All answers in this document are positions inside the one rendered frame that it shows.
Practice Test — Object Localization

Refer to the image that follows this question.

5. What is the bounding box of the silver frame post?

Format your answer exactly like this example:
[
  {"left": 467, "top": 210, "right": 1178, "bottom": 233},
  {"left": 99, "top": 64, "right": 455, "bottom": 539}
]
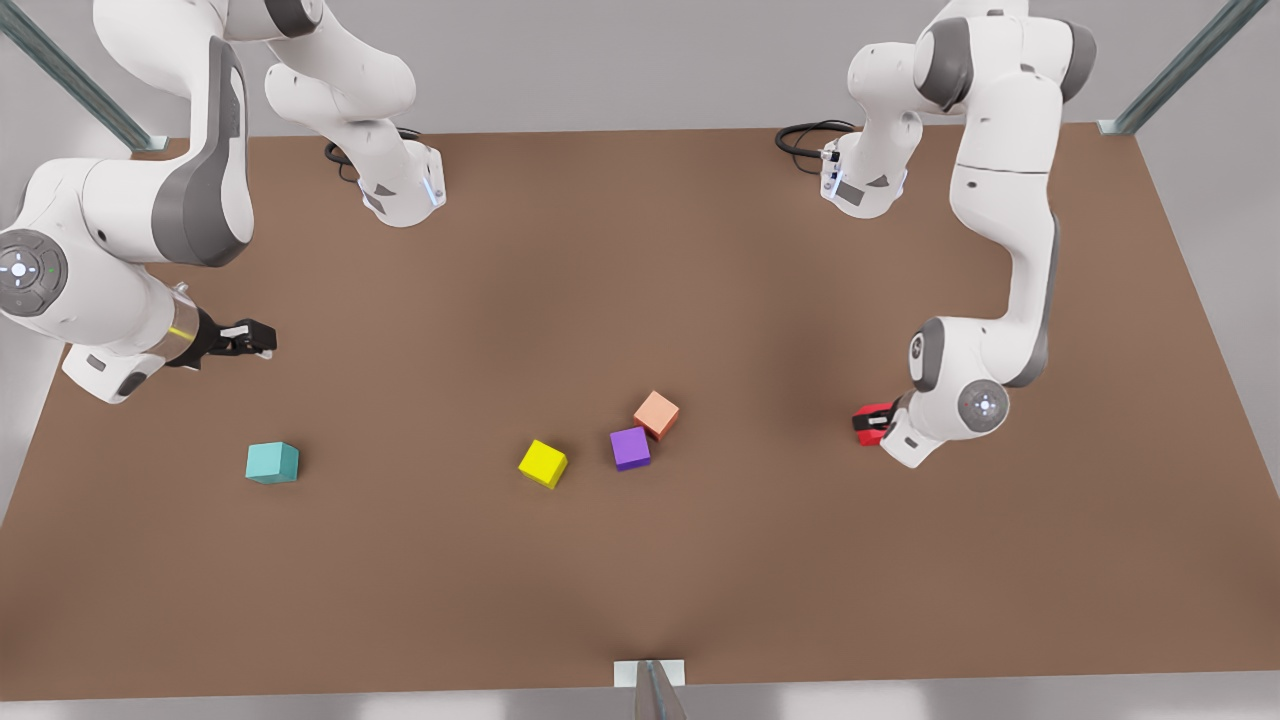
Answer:
[
  {"left": 0, "top": 0, "right": 169, "bottom": 153},
  {"left": 613, "top": 658, "right": 687, "bottom": 720},
  {"left": 1097, "top": 0, "right": 1271, "bottom": 137}
]

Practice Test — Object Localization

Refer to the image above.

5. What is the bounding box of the salmon wooden cube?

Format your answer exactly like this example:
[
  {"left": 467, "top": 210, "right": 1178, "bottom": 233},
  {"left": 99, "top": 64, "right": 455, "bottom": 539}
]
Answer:
[{"left": 633, "top": 390, "right": 681, "bottom": 442}]

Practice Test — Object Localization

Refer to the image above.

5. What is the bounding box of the red wooden cube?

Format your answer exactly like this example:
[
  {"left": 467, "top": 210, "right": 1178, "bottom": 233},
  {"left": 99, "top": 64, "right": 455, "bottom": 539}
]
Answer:
[{"left": 853, "top": 402, "right": 895, "bottom": 447}]

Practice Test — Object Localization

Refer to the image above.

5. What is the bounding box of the yellow wooden cube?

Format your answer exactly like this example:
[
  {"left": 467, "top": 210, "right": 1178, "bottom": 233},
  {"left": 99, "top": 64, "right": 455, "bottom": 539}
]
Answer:
[{"left": 518, "top": 439, "right": 569, "bottom": 491}]

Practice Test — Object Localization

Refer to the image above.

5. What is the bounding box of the teal wooden cube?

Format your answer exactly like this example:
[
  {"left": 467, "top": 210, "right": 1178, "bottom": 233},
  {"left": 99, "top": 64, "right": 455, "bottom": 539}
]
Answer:
[{"left": 246, "top": 441, "right": 300, "bottom": 486}]

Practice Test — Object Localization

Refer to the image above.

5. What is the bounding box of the black cable loop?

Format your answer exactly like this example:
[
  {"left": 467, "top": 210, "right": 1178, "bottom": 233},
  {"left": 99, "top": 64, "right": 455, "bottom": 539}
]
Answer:
[
  {"left": 775, "top": 120, "right": 859, "bottom": 176},
  {"left": 324, "top": 127, "right": 423, "bottom": 185}
]

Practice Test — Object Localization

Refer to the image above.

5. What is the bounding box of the purple wooden cube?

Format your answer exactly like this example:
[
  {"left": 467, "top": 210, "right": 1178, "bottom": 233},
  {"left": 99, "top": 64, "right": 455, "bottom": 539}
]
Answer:
[{"left": 609, "top": 426, "right": 652, "bottom": 472}]

